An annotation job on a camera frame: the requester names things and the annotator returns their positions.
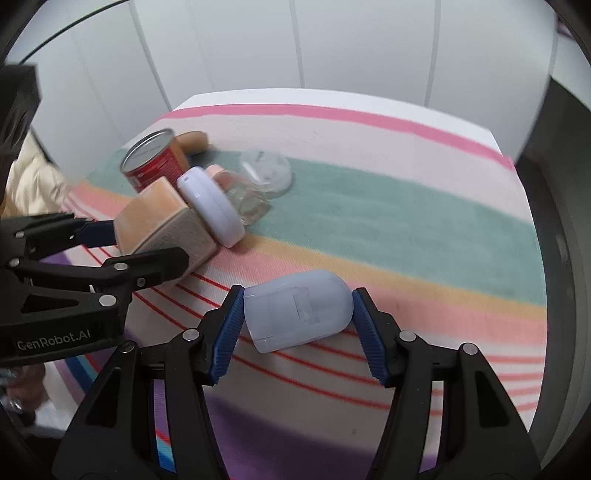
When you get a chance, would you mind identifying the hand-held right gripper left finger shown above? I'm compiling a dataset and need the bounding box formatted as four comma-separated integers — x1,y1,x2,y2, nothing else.
53,284,245,480

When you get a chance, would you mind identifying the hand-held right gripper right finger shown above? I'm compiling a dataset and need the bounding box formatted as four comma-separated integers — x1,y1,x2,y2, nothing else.
352,287,542,480

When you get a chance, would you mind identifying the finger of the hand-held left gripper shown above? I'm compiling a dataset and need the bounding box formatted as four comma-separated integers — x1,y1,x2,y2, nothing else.
9,247,190,315
0,211,118,266

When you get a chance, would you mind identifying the beige wooden cube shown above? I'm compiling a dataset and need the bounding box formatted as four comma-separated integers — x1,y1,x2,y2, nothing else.
113,176,219,289

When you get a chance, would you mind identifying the pale blue plastic case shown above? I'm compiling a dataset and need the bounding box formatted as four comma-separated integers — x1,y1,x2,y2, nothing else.
242,270,355,354

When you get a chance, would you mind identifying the small pink cube box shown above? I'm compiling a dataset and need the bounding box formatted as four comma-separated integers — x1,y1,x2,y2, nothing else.
205,165,273,226

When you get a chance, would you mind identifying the person's left hand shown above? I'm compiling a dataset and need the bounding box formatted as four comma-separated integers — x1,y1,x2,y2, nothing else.
0,364,44,423

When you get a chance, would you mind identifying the cream padded chair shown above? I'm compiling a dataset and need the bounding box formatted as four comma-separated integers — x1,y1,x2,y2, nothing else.
0,131,75,217

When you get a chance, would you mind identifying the white round case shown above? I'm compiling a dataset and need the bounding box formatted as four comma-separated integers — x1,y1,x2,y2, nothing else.
177,167,245,247

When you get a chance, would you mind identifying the red tin can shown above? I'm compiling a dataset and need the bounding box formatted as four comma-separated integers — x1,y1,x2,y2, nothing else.
121,129,191,193

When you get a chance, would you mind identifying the striped colourful cloth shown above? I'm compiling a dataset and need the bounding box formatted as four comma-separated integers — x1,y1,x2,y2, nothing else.
44,102,548,480

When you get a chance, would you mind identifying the beige oval wooden piece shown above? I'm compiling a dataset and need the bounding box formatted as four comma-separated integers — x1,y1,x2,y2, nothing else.
174,131,209,154

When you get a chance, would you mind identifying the black built-in appliance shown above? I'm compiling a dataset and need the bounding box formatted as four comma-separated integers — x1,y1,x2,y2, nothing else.
0,64,40,153

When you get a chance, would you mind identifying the clear plastic case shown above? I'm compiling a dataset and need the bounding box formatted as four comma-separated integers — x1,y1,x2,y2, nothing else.
239,148,295,198

